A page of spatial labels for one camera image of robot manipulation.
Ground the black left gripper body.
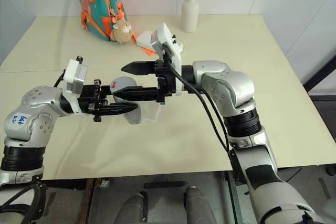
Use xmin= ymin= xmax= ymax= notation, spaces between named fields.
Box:
xmin=78 ymin=78 xmax=109 ymax=116

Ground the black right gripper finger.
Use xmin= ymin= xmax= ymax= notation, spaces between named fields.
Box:
xmin=112 ymin=86 xmax=161 ymax=102
xmin=121 ymin=60 xmax=159 ymax=76

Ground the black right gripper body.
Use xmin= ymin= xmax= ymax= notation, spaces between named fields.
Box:
xmin=154 ymin=50 xmax=176 ymax=105

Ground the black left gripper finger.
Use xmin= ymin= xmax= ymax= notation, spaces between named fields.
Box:
xmin=100 ymin=84 xmax=114 ymax=99
xmin=92 ymin=103 xmax=140 ymax=123

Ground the grey cup with red mark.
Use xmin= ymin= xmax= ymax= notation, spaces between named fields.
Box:
xmin=109 ymin=76 xmax=138 ymax=102

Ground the clear plastic jar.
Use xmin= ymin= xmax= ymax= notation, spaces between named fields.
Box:
xmin=123 ymin=100 xmax=161 ymax=126

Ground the white ceramic vase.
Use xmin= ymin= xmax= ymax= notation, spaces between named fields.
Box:
xmin=181 ymin=0 xmax=200 ymax=34

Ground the teal orange dinosaur backpack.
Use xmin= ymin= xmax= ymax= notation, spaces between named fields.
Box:
xmin=72 ymin=0 xmax=130 ymax=42

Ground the black flat bar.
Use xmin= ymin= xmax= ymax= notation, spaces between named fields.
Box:
xmin=143 ymin=180 xmax=187 ymax=189

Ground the rusty metal table leg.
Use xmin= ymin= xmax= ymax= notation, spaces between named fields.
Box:
xmin=75 ymin=178 xmax=102 ymax=224

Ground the grey rounded robot foot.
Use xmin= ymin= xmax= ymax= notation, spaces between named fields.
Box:
xmin=183 ymin=185 xmax=211 ymax=224
xmin=121 ymin=191 xmax=149 ymax=224

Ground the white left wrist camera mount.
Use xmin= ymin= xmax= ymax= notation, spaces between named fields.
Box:
xmin=62 ymin=56 xmax=88 ymax=95

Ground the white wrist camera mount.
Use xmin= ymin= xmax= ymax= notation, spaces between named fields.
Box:
xmin=150 ymin=23 xmax=185 ymax=96
xmin=62 ymin=56 xmax=88 ymax=95

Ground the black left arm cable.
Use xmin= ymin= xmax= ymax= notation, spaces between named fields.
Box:
xmin=53 ymin=69 xmax=66 ymax=89

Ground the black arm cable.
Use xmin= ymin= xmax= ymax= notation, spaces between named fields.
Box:
xmin=53 ymin=69 xmax=66 ymax=89
xmin=165 ymin=53 xmax=236 ymax=154

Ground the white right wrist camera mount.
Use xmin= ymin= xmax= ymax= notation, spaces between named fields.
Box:
xmin=150 ymin=23 xmax=185 ymax=96

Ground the beige plush toy keychain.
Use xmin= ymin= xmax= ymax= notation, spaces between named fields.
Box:
xmin=109 ymin=18 xmax=135 ymax=44

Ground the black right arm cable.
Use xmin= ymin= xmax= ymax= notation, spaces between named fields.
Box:
xmin=165 ymin=53 xmax=236 ymax=154

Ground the black metal frame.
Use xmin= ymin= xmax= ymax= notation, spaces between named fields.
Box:
xmin=302 ymin=52 xmax=336 ymax=91

